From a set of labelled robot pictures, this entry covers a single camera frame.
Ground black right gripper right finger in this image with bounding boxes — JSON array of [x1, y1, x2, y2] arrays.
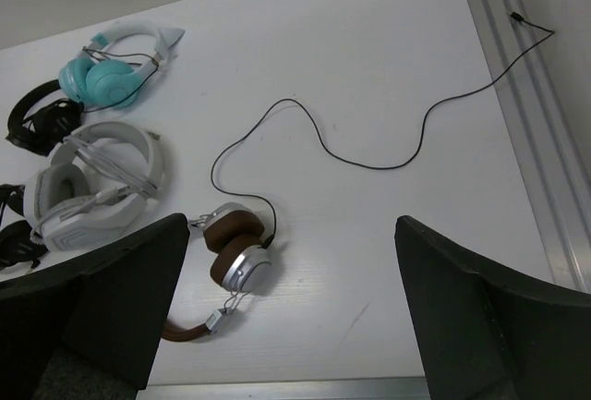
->
[[394, 215, 590, 399]]

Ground aluminium rail front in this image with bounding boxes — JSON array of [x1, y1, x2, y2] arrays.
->
[[138, 377, 430, 399]]

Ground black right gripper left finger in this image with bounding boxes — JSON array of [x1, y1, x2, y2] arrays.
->
[[1, 213, 189, 399]]

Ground aluminium rail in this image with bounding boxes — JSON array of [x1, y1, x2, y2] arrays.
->
[[467, 0, 590, 292], [138, 377, 430, 399]]

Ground black headphones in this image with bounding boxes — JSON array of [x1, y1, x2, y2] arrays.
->
[[6, 79, 84, 157], [1, 184, 48, 271]]

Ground teal cat-ear headphones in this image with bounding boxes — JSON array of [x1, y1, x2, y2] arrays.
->
[[58, 20, 185, 109]]

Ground black headphones lower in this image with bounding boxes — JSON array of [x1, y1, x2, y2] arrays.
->
[[1, 184, 48, 271]]

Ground black headphones upper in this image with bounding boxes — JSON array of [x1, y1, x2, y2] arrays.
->
[[6, 79, 84, 157]]

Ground black headphone cable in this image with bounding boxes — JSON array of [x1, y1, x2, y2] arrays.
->
[[211, 11, 556, 248]]

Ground aluminium rail right side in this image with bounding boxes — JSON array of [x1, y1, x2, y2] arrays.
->
[[467, 0, 590, 292]]

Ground brown silver headphones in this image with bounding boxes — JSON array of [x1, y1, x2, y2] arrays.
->
[[162, 202, 273, 343]]

